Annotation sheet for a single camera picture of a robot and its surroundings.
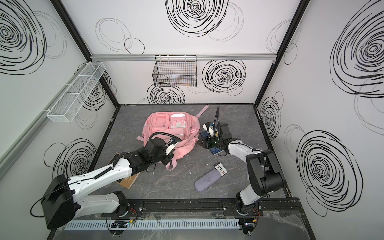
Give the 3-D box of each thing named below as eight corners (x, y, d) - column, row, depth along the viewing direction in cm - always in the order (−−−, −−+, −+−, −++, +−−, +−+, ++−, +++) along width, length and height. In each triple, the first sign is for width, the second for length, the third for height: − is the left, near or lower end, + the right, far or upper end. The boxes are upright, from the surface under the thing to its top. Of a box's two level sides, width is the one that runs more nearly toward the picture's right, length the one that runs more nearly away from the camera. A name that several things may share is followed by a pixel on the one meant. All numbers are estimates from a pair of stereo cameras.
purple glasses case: (198, 194, 80) (198, 192, 77) (193, 185, 83) (193, 183, 80) (221, 178, 85) (222, 175, 83) (215, 170, 88) (216, 167, 86)
